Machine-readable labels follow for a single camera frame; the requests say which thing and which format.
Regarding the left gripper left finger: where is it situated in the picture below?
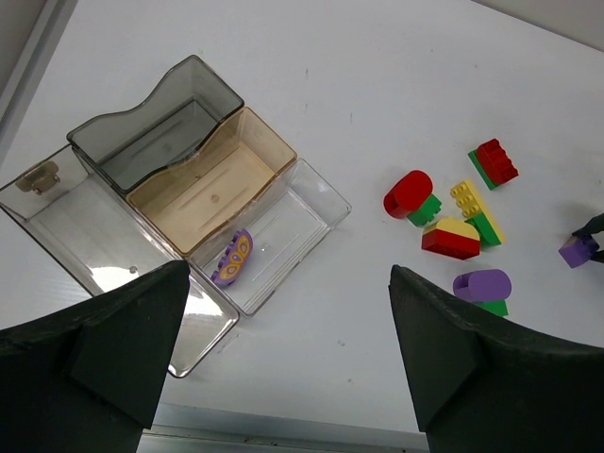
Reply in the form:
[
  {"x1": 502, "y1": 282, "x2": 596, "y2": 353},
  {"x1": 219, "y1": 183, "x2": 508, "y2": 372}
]
[{"x1": 1, "y1": 260, "x2": 190, "y2": 452}]

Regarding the red rounded lego brick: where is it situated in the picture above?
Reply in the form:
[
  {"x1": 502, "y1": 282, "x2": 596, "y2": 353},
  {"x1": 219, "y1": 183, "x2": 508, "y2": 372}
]
[{"x1": 383, "y1": 170, "x2": 433, "y2": 219}]

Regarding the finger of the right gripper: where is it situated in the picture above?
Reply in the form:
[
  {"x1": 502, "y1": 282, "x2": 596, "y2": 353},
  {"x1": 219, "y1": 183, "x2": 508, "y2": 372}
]
[
  {"x1": 572, "y1": 213, "x2": 604, "y2": 236},
  {"x1": 591, "y1": 250, "x2": 604, "y2": 263}
]

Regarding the yellow long lego brick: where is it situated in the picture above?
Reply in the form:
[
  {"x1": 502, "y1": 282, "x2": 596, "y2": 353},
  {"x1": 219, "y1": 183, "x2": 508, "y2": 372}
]
[{"x1": 449, "y1": 179, "x2": 506, "y2": 244}]

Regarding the green flat lego plate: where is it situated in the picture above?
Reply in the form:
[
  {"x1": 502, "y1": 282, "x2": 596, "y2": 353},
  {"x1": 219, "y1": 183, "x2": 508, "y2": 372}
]
[{"x1": 468, "y1": 149, "x2": 508, "y2": 191}]

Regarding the yellow rounded lego brick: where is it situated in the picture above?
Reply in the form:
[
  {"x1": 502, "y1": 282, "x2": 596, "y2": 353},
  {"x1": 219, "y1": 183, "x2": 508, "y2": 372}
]
[{"x1": 424, "y1": 217, "x2": 480, "y2": 241}]

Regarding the aluminium front rail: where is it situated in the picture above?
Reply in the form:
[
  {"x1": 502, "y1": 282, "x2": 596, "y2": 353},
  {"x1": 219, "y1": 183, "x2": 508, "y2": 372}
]
[{"x1": 139, "y1": 404, "x2": 429, "y2": 452}]

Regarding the amber plastic container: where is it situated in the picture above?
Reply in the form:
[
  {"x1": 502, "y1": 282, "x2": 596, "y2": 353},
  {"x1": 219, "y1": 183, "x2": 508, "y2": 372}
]
[{"x1": 126, "y1": 108, "x2": 297, "y2": 257}]

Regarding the purple butterfly lego piece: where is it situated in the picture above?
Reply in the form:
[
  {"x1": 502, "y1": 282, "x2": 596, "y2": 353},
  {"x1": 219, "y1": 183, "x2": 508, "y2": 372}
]
[{"x1": 210, "y1": 229, "x2": 254, "y2": 287}]

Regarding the beige clip in container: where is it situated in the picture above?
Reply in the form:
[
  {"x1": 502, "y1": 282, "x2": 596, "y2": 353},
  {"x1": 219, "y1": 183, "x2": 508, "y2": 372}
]
[{"x1": 15, "y1": 160, "x2": 60, "y2": 195}]

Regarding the green long lego brick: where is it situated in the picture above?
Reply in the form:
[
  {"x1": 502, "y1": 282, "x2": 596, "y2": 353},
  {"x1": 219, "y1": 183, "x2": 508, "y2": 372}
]
[{"x1": 465, "y1": 213, "x2": 502, "y2": 247}]

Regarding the small purple square lego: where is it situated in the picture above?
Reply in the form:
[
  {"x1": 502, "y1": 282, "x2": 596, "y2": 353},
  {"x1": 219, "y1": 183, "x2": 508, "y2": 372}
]
[{"x1": 558, "y1": 235, "x2": 600, "y2": 268}]

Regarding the small green lego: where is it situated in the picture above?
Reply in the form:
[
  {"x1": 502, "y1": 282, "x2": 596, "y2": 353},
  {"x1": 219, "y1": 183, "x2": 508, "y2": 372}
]
[{"x1": 476, "y1": 299, "x2": 509, "y2": 317}]

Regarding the long clear plastic container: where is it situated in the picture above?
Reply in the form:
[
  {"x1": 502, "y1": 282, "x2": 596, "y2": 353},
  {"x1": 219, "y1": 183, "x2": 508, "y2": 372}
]
[{"x1": 1, "y1": 146, "x2": 240, "y2": 378}]

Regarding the red flat lego brick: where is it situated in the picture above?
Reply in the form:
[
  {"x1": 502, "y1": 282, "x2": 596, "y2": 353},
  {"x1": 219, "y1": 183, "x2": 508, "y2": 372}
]
[{"x1": 476, "y1": 139, "x2": 519, "y2": 186}]

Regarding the small green lego brick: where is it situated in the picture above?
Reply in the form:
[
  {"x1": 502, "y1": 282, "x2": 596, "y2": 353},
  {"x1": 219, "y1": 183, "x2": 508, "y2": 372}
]
[{"x1": 407, "y1": 193, "x2": 442, "y2": 227}]

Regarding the small clear plastic container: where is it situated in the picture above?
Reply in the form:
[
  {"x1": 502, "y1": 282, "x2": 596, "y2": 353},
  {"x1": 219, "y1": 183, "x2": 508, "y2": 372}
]
[{"x1": 191, "y1": 159, "x2": 351, "y2": 317}]

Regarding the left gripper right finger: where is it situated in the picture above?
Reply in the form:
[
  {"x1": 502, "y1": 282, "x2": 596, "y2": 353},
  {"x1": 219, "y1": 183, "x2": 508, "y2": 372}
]
[{"x1": 389, "y1": 265, "x2": 603, "y2": 452}]

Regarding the purple rounded lego brick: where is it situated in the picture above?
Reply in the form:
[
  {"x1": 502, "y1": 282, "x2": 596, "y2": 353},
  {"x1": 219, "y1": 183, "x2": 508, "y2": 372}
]
[{"x1": 452, "y1": 269, "x2": 512, "y2": 303}]

